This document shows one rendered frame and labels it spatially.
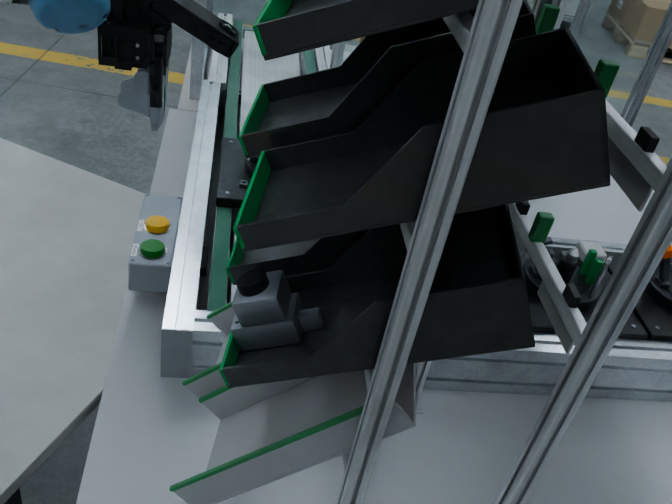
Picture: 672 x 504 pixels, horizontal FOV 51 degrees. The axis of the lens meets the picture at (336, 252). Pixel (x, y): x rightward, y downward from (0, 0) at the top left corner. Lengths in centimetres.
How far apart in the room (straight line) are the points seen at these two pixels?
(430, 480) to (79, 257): 73
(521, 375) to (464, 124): 79
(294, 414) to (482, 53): 49
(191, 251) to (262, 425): 45
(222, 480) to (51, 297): 59
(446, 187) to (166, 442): 67
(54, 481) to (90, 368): 97
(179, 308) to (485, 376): 50
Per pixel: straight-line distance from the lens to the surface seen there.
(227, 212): 132
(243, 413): 87
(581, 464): 118
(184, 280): 115
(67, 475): 209
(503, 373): 119
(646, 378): 131
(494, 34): 44
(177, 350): 108
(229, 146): 149
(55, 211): 147
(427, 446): 110
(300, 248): 79
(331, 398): 78
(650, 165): 58
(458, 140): 46
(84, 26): 78
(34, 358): 117
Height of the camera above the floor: 169
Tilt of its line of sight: 36 degrees down
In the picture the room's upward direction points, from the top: 12 degrees clockwise
